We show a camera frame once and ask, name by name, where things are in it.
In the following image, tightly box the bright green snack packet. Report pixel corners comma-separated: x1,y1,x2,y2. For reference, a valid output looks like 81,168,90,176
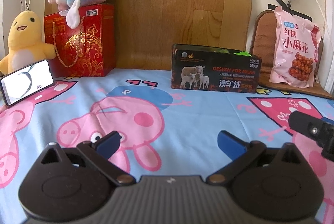
215,48,251,57

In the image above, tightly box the cartoon pig bed sheet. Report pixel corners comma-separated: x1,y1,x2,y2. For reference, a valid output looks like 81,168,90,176
1,69,333,223

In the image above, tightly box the pink fried-dough snack bag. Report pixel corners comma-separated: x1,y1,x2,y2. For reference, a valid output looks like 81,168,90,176
269,7,321,88

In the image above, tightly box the black sheep-print box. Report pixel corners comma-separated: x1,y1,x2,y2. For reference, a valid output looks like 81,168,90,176
171,44,262,93

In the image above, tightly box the red gift bag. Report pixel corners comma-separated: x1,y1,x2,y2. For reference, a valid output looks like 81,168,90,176
44,4,116,77

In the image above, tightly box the white smartphone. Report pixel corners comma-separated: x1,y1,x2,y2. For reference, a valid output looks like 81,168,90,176
1,59,54,107

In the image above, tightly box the brown chair cushion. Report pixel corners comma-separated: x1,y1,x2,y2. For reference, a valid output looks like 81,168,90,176
248,10,334,100

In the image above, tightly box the yellow plush duck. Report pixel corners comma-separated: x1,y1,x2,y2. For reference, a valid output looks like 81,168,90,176
1,10,56,75

